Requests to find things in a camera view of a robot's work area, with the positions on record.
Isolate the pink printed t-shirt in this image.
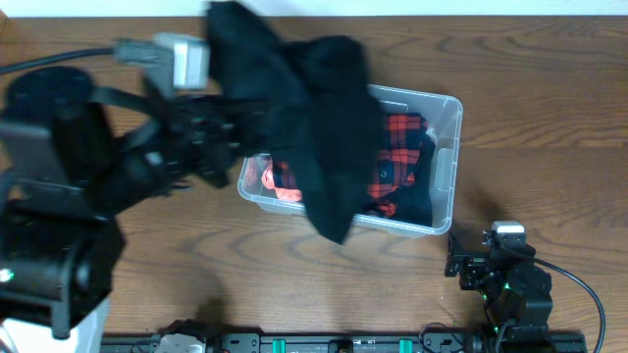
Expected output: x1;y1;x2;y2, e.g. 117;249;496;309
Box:
244;156;302;202

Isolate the dark teal garment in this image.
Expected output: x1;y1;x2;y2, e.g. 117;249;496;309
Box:
390;134;436;227

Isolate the black garment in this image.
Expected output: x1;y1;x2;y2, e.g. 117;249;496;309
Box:
205;1;385;244

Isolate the red plaid flannel shirt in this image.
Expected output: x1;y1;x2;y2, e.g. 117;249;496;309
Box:
269;112;429;220

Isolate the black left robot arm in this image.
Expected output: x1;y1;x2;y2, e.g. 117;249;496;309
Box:
1;66;266;340

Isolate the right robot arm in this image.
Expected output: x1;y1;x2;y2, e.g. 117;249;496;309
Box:
445;230;553;344

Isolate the clear plastic storage bin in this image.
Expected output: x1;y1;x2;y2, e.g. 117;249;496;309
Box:
237;84;463;238

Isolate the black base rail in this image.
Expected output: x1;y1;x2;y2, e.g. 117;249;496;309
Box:
96;321;587;353

